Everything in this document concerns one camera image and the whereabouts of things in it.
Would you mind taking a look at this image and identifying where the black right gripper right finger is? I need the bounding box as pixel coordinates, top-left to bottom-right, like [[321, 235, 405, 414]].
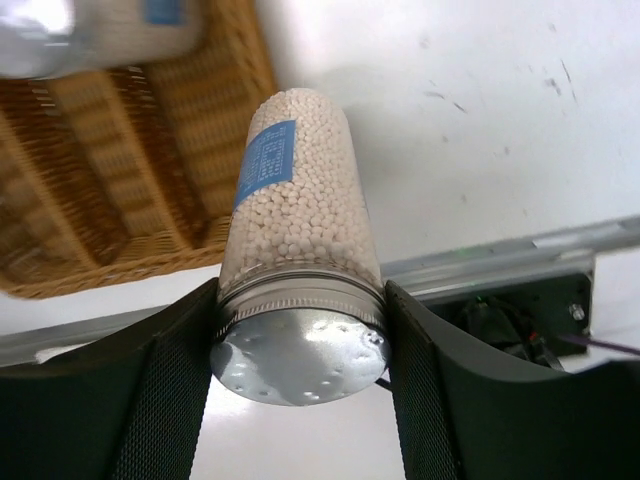
[[385, 282, 639, 479]]

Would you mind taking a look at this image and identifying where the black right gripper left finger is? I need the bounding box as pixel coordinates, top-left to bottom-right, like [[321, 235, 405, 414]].
[[1, 280, 218, 479]]

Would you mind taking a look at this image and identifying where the silver lid bead jar front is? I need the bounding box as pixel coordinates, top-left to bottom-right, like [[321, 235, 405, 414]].
[[210, 88, 391, 406]]

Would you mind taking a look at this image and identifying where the silver lid bead jar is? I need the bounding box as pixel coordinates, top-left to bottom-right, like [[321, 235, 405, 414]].
[[1, 0, 205, 79], [210, 88, 391, 406]]

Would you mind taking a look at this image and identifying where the wicker divided basket tray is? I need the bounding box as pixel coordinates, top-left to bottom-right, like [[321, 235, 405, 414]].
[[1, 1, 276, 298]]

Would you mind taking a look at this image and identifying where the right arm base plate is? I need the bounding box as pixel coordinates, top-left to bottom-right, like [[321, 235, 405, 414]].
[[417, 262, 594, 370]]

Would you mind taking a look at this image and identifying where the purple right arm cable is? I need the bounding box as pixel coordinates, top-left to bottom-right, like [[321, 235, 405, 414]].
[[559, 335, 640, 357]]

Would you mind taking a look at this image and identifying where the aluminium front table rail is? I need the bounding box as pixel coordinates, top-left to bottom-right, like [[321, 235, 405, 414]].
[[1, 217, 639, 366]]

